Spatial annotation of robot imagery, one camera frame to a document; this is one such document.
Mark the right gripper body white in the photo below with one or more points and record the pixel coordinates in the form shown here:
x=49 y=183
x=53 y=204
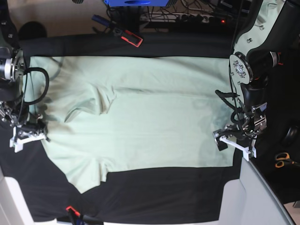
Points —
x=26 y=133

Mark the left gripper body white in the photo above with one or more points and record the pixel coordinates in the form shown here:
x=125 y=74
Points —
x=235 y=138

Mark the light green T-shirt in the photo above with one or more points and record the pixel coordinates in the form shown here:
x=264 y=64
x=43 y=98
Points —
x=115 y=114

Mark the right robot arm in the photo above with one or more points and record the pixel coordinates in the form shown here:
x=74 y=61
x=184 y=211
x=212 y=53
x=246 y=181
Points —
x=14 y=110

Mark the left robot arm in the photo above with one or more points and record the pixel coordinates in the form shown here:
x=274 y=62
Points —
x=271 y=26

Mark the black round tape roll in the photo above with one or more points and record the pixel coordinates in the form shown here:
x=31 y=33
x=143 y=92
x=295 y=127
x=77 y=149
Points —
x=290 y=136

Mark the grey white bin right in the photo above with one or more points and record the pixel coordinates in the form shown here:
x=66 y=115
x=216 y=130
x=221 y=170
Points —
x=250 y=201

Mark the black table cloth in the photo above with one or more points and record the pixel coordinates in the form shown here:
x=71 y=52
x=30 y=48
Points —
x=152 y=196

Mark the white bin left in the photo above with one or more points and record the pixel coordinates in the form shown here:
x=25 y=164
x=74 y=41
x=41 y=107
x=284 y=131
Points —
x=13 y=207

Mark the red clamp bottom edge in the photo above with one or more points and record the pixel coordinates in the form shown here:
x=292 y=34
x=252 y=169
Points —
x=71 y=209

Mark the red black clamp tool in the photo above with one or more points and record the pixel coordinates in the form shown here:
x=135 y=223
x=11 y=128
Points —
x=128 y=36

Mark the blue base box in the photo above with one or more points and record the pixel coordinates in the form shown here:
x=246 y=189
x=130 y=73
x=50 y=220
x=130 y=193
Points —
x=122 y=3

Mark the orange handled scissors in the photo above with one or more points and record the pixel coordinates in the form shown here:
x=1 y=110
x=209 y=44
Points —
x=283 y=159

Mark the blue handled tool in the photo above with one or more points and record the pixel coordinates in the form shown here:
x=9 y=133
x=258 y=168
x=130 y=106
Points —
x=101 y=20

